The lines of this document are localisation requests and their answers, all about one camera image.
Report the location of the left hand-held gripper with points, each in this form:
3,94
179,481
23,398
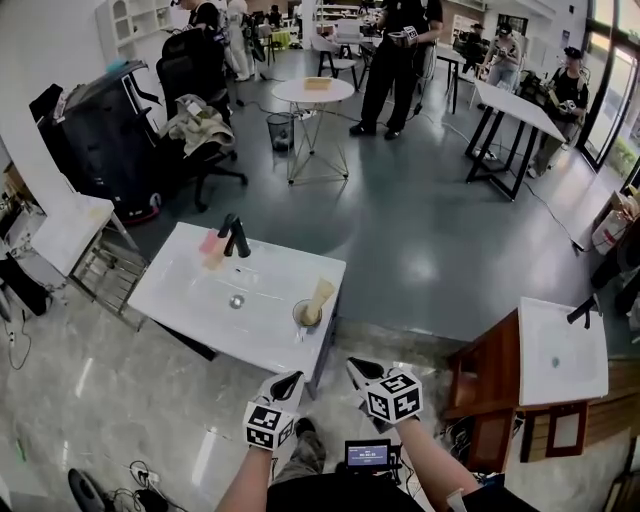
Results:
267,425

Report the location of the black wheeled machine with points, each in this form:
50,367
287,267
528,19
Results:
100,145

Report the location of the person's left forearm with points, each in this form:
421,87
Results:
245,475

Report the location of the black framed window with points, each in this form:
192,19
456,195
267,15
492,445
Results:
615,75

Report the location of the beige cloth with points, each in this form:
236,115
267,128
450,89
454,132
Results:
200,127

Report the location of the person's grey trouser leg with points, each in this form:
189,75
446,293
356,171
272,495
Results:
302,457

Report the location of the dark rectangular table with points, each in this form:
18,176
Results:
452,55

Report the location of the clear glass cup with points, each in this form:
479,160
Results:
300,315

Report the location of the person's right forearm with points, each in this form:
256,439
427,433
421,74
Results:
430,460

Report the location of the black office chair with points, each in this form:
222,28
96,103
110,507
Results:
185,60

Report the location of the small black monitor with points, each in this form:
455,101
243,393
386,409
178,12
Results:
367,454

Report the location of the person's black shoe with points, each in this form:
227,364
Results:
305,426

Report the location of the pink toiletry item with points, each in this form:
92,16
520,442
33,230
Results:
209,243

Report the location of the flat beige box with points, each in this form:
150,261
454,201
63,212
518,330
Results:
318,84

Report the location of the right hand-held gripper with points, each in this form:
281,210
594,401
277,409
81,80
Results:
395,400

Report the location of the teal cloth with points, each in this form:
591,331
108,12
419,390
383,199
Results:
117,64

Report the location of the person's black shirt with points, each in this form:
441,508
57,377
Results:
350,500

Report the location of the wooden washbasin cabinet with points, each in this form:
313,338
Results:
480,380

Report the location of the white table with metal frame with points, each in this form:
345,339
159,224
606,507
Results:
70,230

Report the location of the white power strip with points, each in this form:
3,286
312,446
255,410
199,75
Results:
146,475

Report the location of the black faucet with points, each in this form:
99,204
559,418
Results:
582,312
237,240

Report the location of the black rounded object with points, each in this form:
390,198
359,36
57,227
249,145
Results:
85,490

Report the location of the metal basin drain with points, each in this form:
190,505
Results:
237,301
555,361

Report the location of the white table with black legs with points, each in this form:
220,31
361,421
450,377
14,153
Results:
515,107

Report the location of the white washbasin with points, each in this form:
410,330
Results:
560,340
200,310

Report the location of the white shelf cabinet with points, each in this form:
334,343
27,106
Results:
132,22

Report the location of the green covered table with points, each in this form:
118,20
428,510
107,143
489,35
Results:
280,37

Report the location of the white paper bag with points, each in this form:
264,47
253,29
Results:
610,230

